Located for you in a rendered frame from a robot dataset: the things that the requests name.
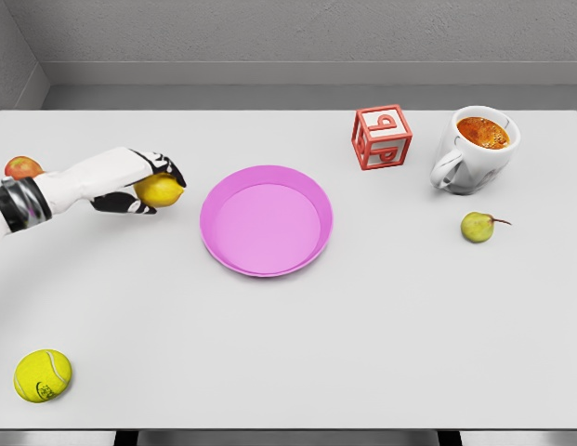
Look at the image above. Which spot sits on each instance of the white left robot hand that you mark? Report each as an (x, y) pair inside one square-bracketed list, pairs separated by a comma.
[(112, 172)]

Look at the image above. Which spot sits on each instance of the yellow lemon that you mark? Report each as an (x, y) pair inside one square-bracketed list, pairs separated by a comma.
[(160, 191)]

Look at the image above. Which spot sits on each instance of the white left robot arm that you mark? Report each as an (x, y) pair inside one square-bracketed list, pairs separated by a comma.
[(42, 192)]

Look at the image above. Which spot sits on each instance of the pink round plate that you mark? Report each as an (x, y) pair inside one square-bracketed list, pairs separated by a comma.
[(266, 222)]

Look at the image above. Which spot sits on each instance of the red apple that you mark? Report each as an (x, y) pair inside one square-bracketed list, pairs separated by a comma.
[(21, 167)]

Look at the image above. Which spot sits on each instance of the yellow tennis ball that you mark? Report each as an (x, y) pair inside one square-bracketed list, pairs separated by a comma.
[(42, 376)]

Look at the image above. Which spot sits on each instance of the red letter block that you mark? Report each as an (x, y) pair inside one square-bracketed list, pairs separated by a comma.
[(382, 137)]

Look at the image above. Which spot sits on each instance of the white mug with coffee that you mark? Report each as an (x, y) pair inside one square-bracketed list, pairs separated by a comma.
[(476, 151)]

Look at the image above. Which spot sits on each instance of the green pear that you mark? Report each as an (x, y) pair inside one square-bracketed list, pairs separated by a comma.
[(476, 227)]

